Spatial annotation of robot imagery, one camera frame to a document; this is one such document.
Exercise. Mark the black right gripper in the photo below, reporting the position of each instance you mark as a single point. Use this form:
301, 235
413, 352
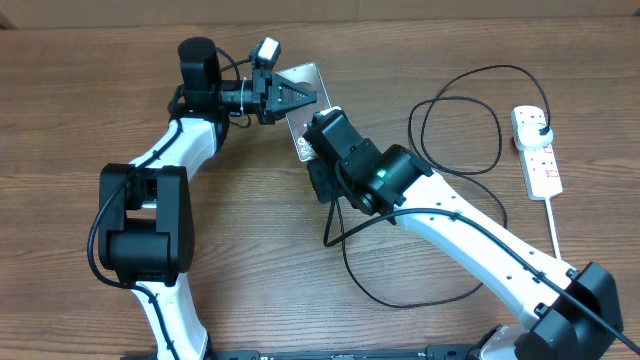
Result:
326, 191

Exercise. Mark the white charger plug adapter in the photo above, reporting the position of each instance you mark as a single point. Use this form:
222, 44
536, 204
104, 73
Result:
530, 136

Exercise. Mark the white power strip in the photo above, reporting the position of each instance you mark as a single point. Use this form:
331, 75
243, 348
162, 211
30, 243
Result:
539, 166

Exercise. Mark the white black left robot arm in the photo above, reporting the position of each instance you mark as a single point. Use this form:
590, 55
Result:
142, 238

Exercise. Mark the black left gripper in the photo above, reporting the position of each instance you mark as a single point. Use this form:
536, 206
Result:
261, 82

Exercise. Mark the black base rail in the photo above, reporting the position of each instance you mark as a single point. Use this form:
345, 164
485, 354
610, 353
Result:
430, 352

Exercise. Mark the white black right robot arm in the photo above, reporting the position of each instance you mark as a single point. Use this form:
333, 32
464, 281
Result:
562, 313

